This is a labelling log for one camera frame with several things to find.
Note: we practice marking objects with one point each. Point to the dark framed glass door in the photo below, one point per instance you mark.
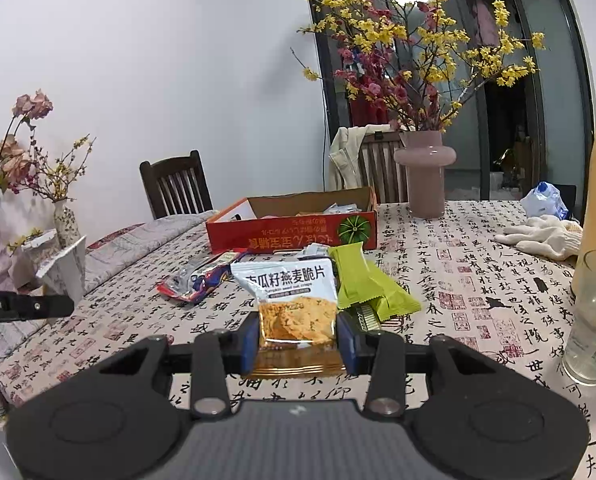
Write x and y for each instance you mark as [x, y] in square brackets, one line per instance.
[507, 139]

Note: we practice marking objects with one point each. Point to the blue white plastic bag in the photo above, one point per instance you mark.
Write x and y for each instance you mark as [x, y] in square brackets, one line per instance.
[543, 199]

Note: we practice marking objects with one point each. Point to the lime green snack packet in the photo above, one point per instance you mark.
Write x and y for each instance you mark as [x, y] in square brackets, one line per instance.
[356, 286]
[388, 298]

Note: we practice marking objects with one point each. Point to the yellow and red flower branches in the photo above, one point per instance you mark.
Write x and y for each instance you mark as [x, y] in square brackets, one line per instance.
[412, 62]

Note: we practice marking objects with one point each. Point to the wooden chair with jacket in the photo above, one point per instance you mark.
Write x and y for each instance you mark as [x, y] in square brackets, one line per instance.
[379, 168]

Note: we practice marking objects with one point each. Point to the pink glass vase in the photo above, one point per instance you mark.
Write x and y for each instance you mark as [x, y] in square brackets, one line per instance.
[424, 157]

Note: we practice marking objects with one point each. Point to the clear drinking glass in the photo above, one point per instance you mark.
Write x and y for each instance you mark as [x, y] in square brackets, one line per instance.
[579, 359]

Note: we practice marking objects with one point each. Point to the pink dried flowers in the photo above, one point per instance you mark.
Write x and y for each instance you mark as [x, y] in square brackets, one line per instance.
[26, 166]

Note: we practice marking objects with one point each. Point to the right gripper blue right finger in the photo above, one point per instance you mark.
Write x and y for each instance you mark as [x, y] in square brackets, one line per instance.
[381, 356]

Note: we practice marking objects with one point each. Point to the white work gloves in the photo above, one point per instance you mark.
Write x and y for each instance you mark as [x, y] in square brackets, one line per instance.
[545, 236]

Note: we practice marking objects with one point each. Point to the beige jacket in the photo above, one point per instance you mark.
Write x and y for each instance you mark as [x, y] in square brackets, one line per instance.
[343, 170]

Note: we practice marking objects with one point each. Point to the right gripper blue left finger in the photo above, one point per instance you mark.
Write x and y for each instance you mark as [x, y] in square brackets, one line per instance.
[216, 355]

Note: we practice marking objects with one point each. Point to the red blue snack packet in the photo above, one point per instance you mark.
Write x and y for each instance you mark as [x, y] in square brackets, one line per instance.
[200, 276]

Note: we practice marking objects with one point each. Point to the dark wooden chair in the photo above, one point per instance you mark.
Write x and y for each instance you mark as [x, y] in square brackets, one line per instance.
[176, 185]

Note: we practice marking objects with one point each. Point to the silver white snack packet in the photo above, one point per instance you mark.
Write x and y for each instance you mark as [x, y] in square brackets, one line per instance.
[313, 251]

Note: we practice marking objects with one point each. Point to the pumpkin seed oat crisp packet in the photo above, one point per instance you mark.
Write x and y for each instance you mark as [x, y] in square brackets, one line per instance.
[297, 304]

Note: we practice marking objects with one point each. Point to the orange cardboard snack box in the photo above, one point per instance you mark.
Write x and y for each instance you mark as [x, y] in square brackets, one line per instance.
[263, 225]

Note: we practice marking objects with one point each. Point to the patterned slim ceramic vase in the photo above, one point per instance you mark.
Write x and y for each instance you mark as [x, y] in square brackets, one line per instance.
[66, 224]

